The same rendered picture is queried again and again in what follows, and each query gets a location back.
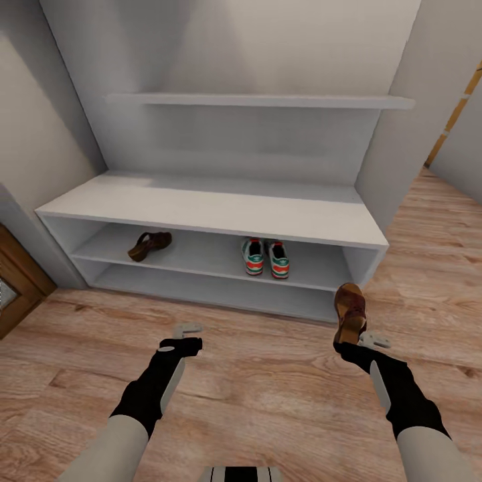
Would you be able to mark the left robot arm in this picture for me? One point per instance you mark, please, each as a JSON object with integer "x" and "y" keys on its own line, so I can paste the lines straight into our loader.
{"x": 115, "y": 452}

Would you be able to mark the gym shoe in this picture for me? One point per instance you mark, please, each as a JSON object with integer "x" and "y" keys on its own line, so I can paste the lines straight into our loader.
{"x": 253, "y": 253}
{"x": 278, "y": 257}

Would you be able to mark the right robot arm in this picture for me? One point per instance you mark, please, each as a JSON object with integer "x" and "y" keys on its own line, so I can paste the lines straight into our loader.
{"x": 428, "y": 453}

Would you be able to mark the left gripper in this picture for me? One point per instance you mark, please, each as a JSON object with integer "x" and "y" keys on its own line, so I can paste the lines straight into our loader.
{"x": 190, "y": 344}

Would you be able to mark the sandal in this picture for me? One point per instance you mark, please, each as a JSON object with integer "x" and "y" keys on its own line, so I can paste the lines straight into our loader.
{"x": 350, "y": 305}
{"x": 157, "y": 241}

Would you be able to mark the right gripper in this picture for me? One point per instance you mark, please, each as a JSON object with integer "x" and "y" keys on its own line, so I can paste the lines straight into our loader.
{"x": 352, "y": 352}

